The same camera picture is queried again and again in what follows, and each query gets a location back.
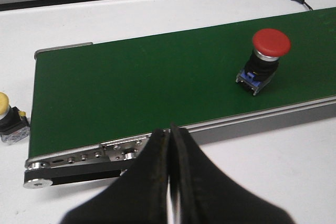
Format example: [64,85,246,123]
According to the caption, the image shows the aluminium conveyor frame rail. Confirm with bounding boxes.
[25,44,335,173]

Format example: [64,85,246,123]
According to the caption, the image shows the yellow push button beside conveyor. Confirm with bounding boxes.
[1,92,30,144]

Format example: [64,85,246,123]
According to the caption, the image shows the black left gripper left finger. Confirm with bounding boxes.
[61,129,169,223]

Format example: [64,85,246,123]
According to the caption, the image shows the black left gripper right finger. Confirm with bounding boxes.
[170,124,294,223]

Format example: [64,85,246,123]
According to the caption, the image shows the green conveyor belt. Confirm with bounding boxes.
[28,8,335,158]

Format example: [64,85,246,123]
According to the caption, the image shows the black timing drive belt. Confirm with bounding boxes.
[23,167,122,189]

